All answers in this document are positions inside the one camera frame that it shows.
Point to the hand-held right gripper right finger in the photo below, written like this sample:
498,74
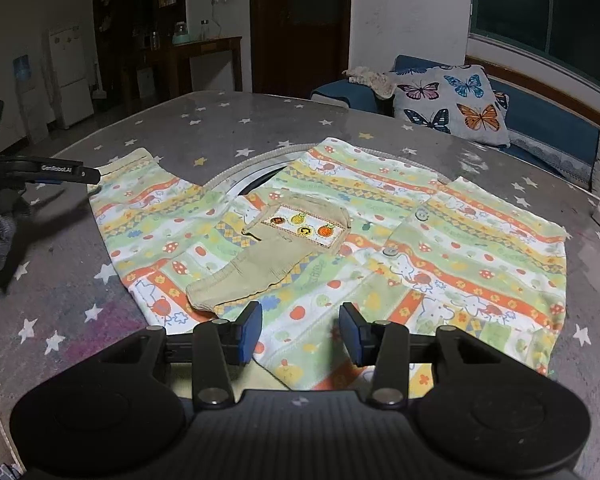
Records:
352,335

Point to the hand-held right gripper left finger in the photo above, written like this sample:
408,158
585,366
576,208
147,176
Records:
250,335

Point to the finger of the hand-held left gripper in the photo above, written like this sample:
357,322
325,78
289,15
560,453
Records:
55,169

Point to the green patterned children's shirt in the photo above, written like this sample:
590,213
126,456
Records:
380,220

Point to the blue water bottle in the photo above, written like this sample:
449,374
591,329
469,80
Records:
24,72

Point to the white refrigerator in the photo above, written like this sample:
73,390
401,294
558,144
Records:
71,75

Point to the round table turntable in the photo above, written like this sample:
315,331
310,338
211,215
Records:
250,177

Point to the dark wooden shelf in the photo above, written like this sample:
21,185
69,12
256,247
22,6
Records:
130,25

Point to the wooden side table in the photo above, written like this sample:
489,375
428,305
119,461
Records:
200,60

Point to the green glass jar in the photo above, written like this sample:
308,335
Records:
181,34

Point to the clear glass jar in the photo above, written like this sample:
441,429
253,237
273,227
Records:
205,30

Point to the butterfly print pillow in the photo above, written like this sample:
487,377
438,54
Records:
450,102

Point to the crumpled cream cloth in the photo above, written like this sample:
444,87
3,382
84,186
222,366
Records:
370,80

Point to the dark wooden door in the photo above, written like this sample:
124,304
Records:
300,25

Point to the blue sofa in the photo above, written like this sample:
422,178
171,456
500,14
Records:
545,125

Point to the green framed window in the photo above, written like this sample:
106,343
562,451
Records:
545,10

